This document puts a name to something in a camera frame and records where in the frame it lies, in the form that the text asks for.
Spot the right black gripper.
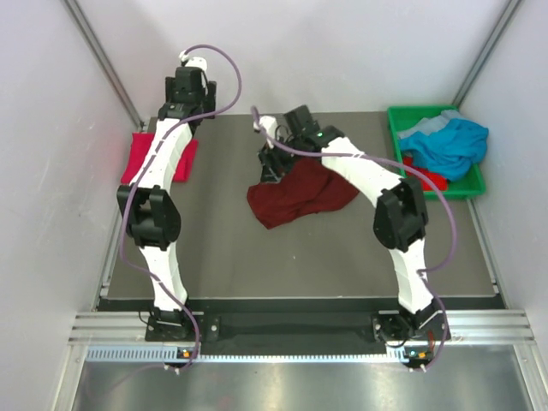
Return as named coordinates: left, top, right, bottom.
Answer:
left=257, top=134, right=303, bottom=186

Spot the dark maroon t-shirt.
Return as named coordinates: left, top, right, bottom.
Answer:
left=247, top=158, right=360, bottom=229

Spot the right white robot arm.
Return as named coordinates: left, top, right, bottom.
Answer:
left=251, top=105, right=450, bottom=343

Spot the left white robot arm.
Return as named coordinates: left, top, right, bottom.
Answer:
left=116, top=63, right=217, bottom=342

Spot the folded bright red t-shirt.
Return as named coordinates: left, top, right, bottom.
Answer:
left=120, top=133, right=199, bottom=185

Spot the grey t-shirt in bin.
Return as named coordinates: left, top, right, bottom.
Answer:
left=397, top=110, right=465, bottom=140

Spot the red t-shirt in bin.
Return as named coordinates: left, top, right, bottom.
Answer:
left=403, top=156, right=448, bottom=191

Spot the blue t-shirt in bin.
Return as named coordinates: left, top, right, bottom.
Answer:
left=398, top=119, right=489, bottom=182

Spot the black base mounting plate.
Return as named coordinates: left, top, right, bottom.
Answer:
left=145, top=311, right=450, bottom=343

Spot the green plastic bin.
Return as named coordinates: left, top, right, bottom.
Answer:
left=387, top=105, right=485, bottom=200

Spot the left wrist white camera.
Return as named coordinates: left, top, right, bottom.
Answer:
left=178, top=51, right=208, bottom=73

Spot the wrist white camera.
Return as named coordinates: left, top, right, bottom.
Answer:
left=178, top=51, right=208, bottom=73
left=253, top=116, right=278, bottom=139

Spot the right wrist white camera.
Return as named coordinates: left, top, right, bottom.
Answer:
left=253, top=116, right=278, bottom=139

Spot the left aluminium corner post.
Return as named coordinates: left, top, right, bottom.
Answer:
left=61, top=0, right=145, bottom=129

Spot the aluminium corner post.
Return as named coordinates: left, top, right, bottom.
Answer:
left=61, top=0, right=145, bottom=129
left=451, top=0, right=524, bottom=107

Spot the grey slotted cable duct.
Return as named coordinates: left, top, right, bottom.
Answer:
left=86, top=345, right=409, bottom=364

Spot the aluminium front rail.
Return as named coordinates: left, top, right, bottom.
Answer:
left=68, top=310, right=534, bottom=345

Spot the right aluminium corner post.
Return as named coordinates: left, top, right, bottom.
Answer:
left=451, top=0, right=524, bottom=107

